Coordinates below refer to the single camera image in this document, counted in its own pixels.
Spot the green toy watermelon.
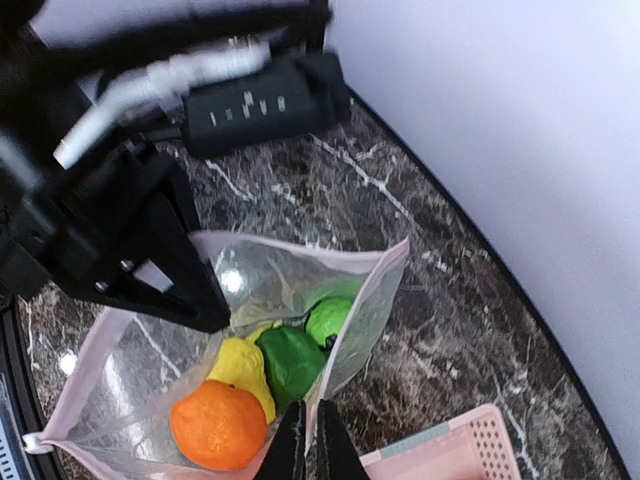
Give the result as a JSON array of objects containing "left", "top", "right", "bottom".
[{"left": 305, "top": 297, "right": 353, "bottom": 351}]

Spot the clear zip top bag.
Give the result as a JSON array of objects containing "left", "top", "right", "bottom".
[{"left": 23, "top": 232, "right": 410, "bottom": 479}]

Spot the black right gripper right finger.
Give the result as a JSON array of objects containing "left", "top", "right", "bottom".
[{"left": 316, "top": 400, "right": 370, "bottom": 480}]

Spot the yellow toy lemon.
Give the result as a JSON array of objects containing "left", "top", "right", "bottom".
[{"left": 206, "top": 337, "right": 276, "bottom": 424}]

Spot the pink plastic basket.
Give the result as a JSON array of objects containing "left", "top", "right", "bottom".
[{"left": 360, "top": 404, "right": 521, "bottom": 480}]

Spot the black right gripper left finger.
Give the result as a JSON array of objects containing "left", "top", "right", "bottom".
[{"left": 254, "top": 400, "right": 306, "bottom": 480}]

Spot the orange toy fruit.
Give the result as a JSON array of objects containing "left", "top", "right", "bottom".
[{"left": 170, "top": 380, "right": 268, "bottom": 471}]

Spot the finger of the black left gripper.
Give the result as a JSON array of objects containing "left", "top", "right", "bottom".
[
  {"left": 94, "top": 279, "right": 220, "bottom": 333},
  {"left": 149, "top": 169, "right": 231, "bottom": 330}
]

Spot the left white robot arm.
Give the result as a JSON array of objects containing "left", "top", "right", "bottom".
[{"left": 1, "top": 1, "right": 350, "bottom": 333}]

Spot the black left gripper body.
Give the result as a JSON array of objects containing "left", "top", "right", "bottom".
[{"left": 1, "top": 145, "right": 186, "bottom": 304}]

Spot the green toy vegetable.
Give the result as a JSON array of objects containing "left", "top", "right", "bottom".
[{"left": 256, "top": 326, "right": 327, "bottom": 415}]

